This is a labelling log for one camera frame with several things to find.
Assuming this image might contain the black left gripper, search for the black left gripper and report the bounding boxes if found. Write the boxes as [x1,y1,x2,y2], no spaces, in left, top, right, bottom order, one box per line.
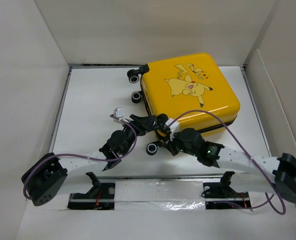
[121,115,156,157]

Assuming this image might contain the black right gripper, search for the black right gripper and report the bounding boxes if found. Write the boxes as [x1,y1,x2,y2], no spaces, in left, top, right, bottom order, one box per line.
[160,129,198,158]

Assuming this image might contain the yellow hard-shell suitcase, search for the yellow hard-shell suitcase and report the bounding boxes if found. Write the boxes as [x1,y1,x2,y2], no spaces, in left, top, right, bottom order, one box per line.
[126,53,241,135]

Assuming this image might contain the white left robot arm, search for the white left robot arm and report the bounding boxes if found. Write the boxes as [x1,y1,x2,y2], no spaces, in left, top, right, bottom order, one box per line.
[21,111,159,207]

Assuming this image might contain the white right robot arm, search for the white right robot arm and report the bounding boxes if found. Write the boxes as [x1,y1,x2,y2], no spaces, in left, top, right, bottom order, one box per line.
[156,114,296,204]

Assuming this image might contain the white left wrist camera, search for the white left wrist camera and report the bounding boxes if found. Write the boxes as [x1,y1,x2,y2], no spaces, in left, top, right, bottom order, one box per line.
[110,107,129,124]

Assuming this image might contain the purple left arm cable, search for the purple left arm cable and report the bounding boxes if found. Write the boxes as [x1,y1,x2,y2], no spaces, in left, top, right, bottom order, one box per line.
[22,114,139,201]

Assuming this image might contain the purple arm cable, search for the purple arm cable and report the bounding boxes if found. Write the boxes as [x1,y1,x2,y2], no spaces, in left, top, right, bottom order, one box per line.
[22,114,139,201]
[167,109,287,215]

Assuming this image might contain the metal base rail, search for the metal base rail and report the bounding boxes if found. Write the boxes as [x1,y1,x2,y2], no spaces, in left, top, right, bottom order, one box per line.
[37,174,254,211]

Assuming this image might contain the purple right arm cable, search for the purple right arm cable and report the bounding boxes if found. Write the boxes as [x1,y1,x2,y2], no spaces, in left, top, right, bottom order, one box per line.
[167,109,287,215]

